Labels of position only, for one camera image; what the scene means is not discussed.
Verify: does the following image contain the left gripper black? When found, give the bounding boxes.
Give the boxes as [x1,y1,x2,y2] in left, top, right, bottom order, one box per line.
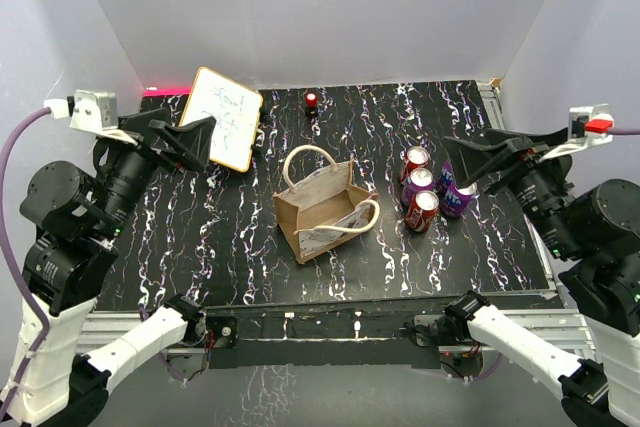
[96,107,216,236]

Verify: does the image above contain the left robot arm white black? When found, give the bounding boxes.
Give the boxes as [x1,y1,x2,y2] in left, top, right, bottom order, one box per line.
[1,109,216,426]

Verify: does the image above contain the burlap canvas bag rope handles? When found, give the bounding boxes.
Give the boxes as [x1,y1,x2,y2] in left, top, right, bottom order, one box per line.
[272,144,380,265]

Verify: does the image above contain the red button on black base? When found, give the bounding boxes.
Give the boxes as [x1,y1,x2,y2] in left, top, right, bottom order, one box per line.
[305,92,319,117]

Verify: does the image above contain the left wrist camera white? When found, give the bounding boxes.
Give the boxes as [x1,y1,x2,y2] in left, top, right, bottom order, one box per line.
[43,90,137,145]

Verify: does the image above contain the purple soda can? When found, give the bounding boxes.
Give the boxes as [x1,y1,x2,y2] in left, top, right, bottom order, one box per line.
[440,181,478,218]
[435,159,454,194]
[401,167,434,207]

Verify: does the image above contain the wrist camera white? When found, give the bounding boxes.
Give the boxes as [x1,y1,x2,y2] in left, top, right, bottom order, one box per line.
[541,104,614,161]
[43,90,137,145]

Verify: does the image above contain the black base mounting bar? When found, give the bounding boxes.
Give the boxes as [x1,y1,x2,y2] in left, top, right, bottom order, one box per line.
[204,296,481,371]

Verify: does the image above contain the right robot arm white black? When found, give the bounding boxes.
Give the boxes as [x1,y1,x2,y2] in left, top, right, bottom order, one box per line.
[439,129,639,426]

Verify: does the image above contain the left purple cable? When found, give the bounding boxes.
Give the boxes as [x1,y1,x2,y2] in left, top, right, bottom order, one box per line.
[0,106,56,423]

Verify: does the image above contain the whiteboard with yellow frame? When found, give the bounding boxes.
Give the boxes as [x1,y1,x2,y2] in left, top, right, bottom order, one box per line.
[180,67,263,173]

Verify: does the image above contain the red cola can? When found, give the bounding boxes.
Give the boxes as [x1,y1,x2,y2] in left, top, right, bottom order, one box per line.
[405,190,439,233]
[398,146,430,185]

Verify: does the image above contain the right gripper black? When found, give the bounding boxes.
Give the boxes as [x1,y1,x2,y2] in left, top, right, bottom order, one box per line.
[439,126,580,257]

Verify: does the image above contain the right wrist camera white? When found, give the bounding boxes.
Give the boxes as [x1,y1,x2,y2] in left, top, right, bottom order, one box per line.
[541,104,614,161]

